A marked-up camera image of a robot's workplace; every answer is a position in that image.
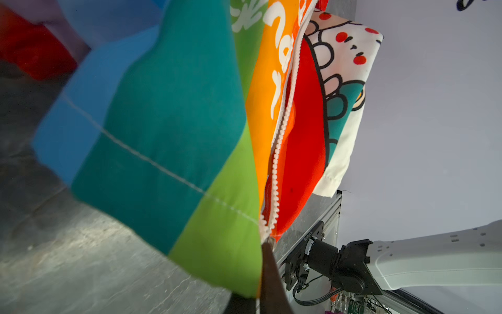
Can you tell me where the colourful rainbow kids jacket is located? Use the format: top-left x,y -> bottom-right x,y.
1,1 -> 384,298

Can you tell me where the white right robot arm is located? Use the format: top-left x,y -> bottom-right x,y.
307,221 -> 501,295

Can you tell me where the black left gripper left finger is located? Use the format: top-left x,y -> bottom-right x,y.
223,293 -> 256,314

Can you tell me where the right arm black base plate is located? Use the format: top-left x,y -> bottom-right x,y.
282,221 -> 324,291

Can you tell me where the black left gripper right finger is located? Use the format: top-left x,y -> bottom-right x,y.
260,242 -> 294,314

